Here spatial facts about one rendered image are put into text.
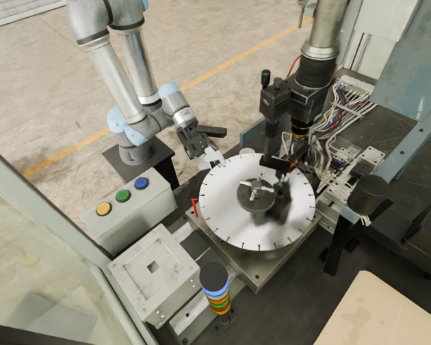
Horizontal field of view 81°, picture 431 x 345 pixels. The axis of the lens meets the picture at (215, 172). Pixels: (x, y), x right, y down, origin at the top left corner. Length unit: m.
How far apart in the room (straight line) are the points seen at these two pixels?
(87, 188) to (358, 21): 2.04
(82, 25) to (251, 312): 0.92
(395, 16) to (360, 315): 0.72
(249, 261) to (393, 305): 0.42
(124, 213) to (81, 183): 1.49
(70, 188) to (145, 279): 1.69
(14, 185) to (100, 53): 0.48
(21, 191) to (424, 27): 0.73
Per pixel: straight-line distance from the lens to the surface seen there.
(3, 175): 0.53
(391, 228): 0.95
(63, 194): 2.33
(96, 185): 2.23
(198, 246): 0.89
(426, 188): 1.22
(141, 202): 0.85
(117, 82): 0.89
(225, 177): 0.78
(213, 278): 0.43
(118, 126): 1.05
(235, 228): 0.69
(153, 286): 0.72
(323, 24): 0.57
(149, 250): 0.76
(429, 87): 0.61
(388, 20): 0.57
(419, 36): 0.58
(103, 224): 0.85
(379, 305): 0.92
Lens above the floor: 1.57
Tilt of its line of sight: 51 degrees down
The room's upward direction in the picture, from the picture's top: 6 degrees counter-clockwise
